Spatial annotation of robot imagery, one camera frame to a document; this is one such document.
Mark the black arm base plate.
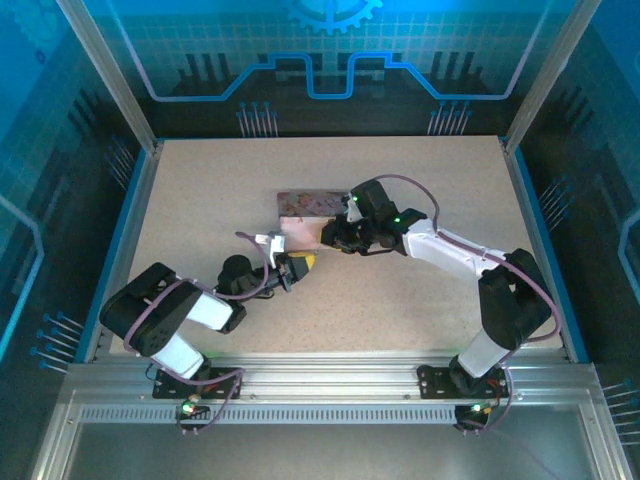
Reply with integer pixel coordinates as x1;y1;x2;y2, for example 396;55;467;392
152;366;246;401
417;363;511;401

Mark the small LED controller board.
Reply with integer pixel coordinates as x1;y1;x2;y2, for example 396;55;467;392
174;394;211;422
455;402;494;426

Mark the aluminium front rail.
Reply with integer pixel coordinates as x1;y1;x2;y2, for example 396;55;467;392
64;354;596;402

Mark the aluminium frame post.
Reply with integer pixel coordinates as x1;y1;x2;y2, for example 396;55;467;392
502;0;605;154
55;0;165;154

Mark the slotted aluminium cable duct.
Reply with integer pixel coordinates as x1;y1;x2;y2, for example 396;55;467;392
79;404;501;427

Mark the pink storybook box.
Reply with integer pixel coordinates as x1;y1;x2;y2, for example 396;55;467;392
276;187;352;250

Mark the blue aluminium side rail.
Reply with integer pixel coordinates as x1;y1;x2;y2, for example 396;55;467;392
501;135;592;364
74;141;164;364

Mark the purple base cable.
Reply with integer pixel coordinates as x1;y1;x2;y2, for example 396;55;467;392
172;368;247;437
452;367;512;437

